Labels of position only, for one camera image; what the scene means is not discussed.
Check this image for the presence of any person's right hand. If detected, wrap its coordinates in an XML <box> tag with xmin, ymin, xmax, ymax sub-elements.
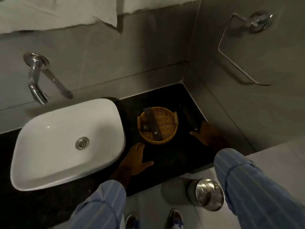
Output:
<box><xmin>190</xmin><ymin>120</ymin><xmax>230</xmax><ymax>153</ymax></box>

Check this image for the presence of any white ceramic sink basin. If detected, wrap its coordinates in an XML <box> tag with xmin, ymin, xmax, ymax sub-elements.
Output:
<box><xmin>10</xmin><ymin>98</ymin><xmax>126</xmax><ymax>192</ymax></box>

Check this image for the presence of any round wicker basket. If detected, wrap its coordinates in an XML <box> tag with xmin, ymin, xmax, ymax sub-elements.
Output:
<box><xmin>137</xmin><ymin>106</ymin><xmax>179</xmax><ymax>144</ymax></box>

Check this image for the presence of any white hanging towel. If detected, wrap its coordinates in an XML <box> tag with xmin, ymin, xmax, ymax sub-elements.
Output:
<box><xmin>0</xmin><ymin>0</ymin><xmax>118</xmax><ymax>34</ymax></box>

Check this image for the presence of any chrome wall faucet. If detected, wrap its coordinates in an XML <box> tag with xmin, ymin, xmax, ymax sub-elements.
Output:
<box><xmin>23</xmin><ymin>52</ymin><xmax>50</xmax><ymax>105</ymax></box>

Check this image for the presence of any small dark packet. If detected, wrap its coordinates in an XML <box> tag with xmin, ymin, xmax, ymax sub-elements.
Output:
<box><xmin>139</xmin><ymin>116</ymin><xmax>150</xmax><ymax>132</ymax></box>

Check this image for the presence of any person's right forearm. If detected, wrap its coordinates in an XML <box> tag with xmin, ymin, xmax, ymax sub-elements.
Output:
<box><xmin>213</xmin><ymin>143</ymin><xmax>305</xmax><ymax>229</ymax></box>

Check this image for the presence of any chrome towel ring holder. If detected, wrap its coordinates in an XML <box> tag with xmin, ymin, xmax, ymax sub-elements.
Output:
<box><xmin>217</xmin><ymin>10</ymin><xmax>274</xmax><ymax>86</ymax></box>

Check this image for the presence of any person's left forearm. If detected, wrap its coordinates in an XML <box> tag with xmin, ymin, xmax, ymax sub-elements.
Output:
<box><xmin>69</xmin><ymin>162</ymin><xmax>131</xmax><ymax>229</ymax></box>

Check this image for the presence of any long dark flat packet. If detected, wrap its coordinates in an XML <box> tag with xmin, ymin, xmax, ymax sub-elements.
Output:
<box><xmin>143</xmin><ymin>107</ymin><xmax>163</xmax><ymax>142</ymax></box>

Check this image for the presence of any person's left hand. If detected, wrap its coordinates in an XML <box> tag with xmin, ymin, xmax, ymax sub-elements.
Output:
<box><xmin>120</xmin><ymin>143</ymin><xmax>155</xmax><ymax>178</ymax></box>

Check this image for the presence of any steel waste bin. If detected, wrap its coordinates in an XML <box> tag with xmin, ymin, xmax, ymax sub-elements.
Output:
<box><xmin>187</xmin><ymin>178</ymin><xmax>225</xmax><ymax>212</ymax></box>

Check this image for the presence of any chrome sink drain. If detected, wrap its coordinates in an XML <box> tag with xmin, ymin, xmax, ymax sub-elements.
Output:
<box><xmin>75</xmin><ymin>136</ymin><xmax>90</xmax><ymax>151</ymax></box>

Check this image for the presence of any person's shoe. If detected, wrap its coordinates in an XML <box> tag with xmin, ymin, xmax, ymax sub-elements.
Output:
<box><xmin>168</xmin><ymin>208</ymin><xmax>184</xmax><ymax>229</ymax></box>
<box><xmin>125</xmin><ymin>214</ymin><xmax>140</xmax><ymax>229</ymax></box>

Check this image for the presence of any person's right shoe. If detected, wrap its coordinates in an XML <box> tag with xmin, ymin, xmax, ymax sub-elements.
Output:
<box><xmin>168</xmin><ymin>208</ymin><xmax>184</xmax><ymax>229</ymax></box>

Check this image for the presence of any person's left shoe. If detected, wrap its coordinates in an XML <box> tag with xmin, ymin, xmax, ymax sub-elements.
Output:
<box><xmin>125</xmin><ymin>214</ymin><xmax>140</xmax><ymax>229</ymax></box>

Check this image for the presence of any dark sachet packet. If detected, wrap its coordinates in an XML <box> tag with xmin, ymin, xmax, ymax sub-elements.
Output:
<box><xmin>180</xmin><ymin>104</ymin><xmax>201</xmax><ymax>133</ymax></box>

